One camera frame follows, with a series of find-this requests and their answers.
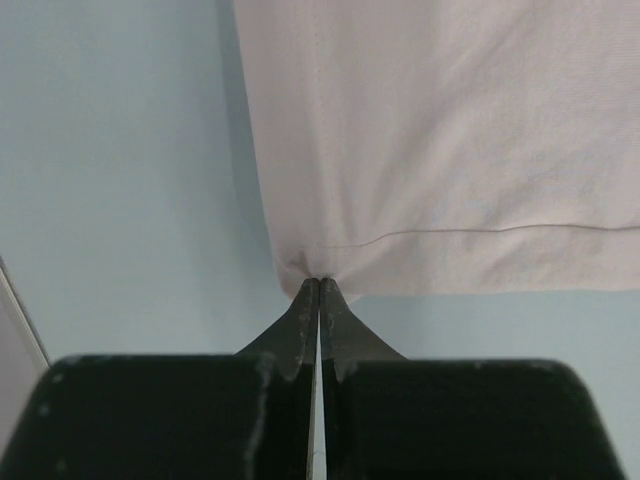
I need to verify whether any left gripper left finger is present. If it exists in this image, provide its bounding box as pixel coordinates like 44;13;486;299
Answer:
236;278;319;381

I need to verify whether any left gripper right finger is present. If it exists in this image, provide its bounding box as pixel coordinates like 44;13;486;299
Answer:
320;278;405;382

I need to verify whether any white green raglan t-shirt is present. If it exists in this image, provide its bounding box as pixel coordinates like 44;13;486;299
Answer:
234;1;639;296

